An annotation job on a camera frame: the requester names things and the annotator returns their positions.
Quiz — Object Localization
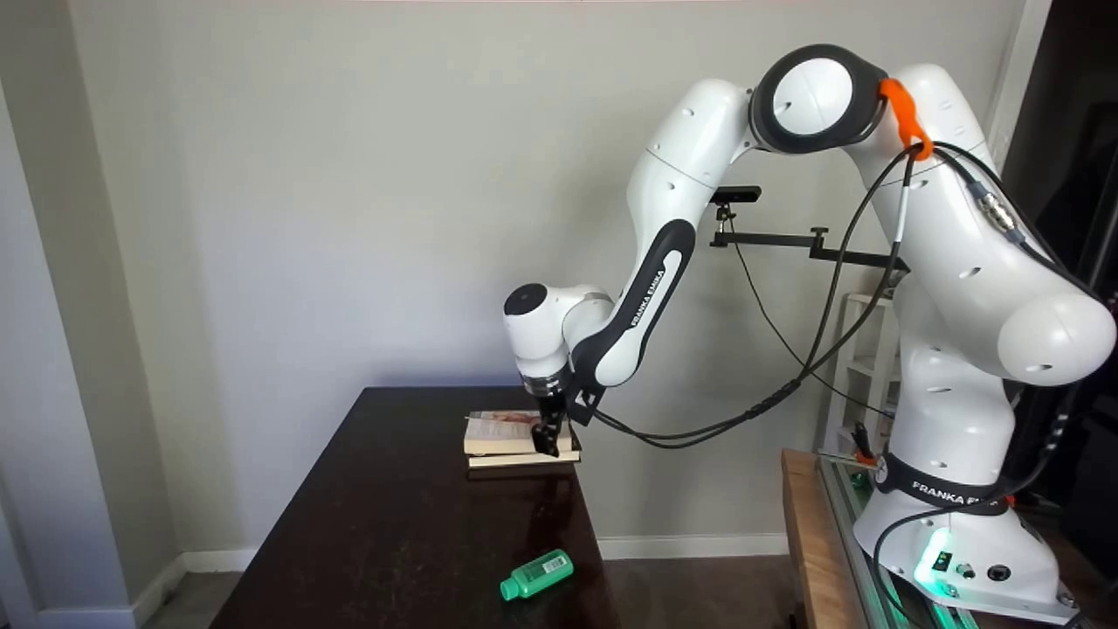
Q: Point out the black stereo camera bar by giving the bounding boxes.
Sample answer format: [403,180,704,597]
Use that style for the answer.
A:
[709,180,766,209]

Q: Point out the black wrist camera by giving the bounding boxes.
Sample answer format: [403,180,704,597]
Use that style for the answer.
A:
[561,382,607,429]

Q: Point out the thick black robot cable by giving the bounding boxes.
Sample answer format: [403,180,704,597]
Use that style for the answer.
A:
[589,137,937,455]

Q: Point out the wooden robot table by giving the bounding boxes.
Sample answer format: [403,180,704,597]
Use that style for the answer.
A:
[780,447,872,629]

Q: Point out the book with portrait cover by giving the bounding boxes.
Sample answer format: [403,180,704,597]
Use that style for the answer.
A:
[464,406,580,455]

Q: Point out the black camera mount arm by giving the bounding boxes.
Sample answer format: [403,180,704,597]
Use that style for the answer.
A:
[704,201,916,276]

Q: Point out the white shelf unit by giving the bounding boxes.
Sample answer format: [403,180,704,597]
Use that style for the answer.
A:
[816,288,908,464]

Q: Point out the orange cable clip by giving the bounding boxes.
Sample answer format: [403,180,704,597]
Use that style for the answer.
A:
[878,73,938,165]

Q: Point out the dark wooden dresser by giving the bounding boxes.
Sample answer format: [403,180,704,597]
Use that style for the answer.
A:
[205,384,622,629]

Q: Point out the thin black camera cable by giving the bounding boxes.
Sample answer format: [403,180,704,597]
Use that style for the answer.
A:
[724,207,902,422]

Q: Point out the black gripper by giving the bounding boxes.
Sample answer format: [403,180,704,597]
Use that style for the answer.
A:
[520,369,573,457]

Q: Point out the green plastic bottle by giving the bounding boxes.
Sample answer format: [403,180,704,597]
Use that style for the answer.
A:
[495,544,580,603]

